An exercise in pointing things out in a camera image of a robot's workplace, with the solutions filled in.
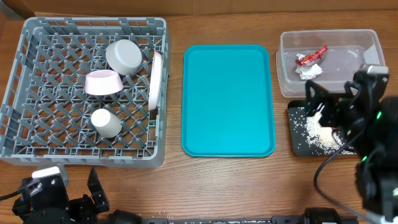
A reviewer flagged white tissue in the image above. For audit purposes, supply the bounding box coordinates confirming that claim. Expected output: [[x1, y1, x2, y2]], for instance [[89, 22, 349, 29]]
[[295, 59, 323, 80]]

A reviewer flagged red snack wrapper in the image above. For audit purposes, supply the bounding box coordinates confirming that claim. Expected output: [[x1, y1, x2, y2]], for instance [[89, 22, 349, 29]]
[[295, 45, 328, 67]]

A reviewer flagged white rice pile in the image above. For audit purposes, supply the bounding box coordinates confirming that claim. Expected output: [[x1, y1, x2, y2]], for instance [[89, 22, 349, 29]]
[[290, 107, 355, 156]]

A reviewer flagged white paper cup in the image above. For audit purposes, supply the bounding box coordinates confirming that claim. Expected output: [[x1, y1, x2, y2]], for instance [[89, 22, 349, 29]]
[[90, 108, 122, 138]]

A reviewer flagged small pink-white bowl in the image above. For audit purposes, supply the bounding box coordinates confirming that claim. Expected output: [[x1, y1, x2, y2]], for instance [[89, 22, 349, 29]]
[[85, 70, 124, 95]]

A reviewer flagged large white plate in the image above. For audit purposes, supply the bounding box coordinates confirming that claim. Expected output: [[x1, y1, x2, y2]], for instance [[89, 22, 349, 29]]
[[148, 52, 163, 111]]

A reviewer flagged grey bowl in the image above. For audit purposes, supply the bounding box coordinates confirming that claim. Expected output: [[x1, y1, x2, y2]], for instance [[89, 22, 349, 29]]
[[106, 39, 142, 75]]

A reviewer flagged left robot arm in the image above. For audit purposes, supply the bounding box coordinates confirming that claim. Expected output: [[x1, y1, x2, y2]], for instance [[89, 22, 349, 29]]
[[12, 164, 143, 224]]

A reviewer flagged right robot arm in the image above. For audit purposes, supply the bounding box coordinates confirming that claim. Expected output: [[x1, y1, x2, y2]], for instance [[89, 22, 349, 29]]
[[305, 70, 397, 222]]

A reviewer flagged black rectangular tray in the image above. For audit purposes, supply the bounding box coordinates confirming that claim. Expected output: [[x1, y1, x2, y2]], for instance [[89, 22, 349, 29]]
[[286, 99, 358, 157]]

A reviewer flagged clear plastic bin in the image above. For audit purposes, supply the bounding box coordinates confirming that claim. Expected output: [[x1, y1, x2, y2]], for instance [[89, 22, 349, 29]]
[[276, 29, 385, 98]]

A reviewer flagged teal plastic serving tray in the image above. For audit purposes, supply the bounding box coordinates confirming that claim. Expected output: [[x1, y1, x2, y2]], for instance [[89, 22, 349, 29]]
[[181, 44, 276, 157]]

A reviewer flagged grey plastic dish rack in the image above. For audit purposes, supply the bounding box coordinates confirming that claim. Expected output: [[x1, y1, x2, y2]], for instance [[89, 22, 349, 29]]
[[1, 17, 171, 168]]

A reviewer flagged left black cable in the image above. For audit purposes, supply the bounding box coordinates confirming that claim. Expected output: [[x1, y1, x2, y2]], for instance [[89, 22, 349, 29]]
[[0, 190, 22, 202]]

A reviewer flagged black cable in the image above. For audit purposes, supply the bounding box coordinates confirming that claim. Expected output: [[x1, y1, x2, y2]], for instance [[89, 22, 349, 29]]
[[0, 190, 22, 202], [313, 124, 383, 224]]

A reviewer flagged right black cable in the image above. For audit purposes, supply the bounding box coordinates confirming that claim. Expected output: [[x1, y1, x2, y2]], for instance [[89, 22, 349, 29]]
[[313, 124, 383, 224]]

